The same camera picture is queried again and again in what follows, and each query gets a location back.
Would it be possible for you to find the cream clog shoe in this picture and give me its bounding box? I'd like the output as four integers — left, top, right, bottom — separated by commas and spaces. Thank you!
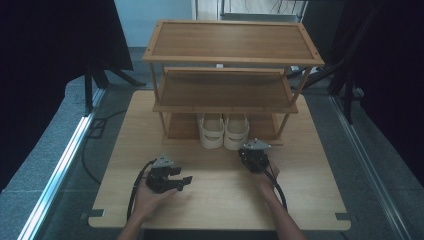
196, 113, 225, 150
222, 113, 250, 151

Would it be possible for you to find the dark curtain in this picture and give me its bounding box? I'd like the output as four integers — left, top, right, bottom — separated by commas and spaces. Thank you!
0, 0, 135, 194
333, 0, 424, 188

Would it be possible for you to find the person's left hand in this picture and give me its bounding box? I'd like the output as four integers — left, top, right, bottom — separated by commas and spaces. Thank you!
133, 176, 179, 222

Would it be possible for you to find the black metal stand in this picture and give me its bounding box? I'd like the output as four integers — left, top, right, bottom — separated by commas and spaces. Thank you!
83, 64, 148, 117
286, 0, 383, 125

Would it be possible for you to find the white power strip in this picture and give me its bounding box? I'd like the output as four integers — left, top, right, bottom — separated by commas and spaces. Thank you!
289, 65, 322, 75

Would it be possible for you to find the aluminium floor rail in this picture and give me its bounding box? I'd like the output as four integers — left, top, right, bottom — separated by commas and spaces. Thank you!
16, 88, 106, 240
328, 94, 415, 240

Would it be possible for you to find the three-tier wooden shoe rack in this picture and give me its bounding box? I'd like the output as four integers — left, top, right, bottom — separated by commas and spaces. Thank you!
142, 19, 326, 147

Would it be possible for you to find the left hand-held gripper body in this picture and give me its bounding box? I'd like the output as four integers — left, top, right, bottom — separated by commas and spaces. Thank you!
145, 153, 183, 195

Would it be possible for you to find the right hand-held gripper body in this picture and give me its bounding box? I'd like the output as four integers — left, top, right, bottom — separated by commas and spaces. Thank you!
237, 138, 272, 174

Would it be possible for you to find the right hand-held gripper black cable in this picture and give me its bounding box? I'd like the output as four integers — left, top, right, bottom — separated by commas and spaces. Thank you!
263, 166, 288, 212

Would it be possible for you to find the black floor cable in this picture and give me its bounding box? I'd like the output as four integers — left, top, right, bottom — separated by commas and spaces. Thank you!
81, 109, 128, 186

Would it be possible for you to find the hand-held gripper black cable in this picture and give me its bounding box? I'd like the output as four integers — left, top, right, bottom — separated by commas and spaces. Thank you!
263, 166, 288, 212
126, 159, 157, 222

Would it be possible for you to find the left hand-held gripper black cable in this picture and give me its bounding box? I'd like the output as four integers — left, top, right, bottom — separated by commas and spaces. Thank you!
126, 159, 157, 222

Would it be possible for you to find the metal background frame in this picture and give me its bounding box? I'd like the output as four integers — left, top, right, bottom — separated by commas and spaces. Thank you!
219, 0, 308, 24

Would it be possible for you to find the person's right hand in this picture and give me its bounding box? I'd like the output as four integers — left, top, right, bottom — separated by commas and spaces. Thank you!
254, 160, 281, 196

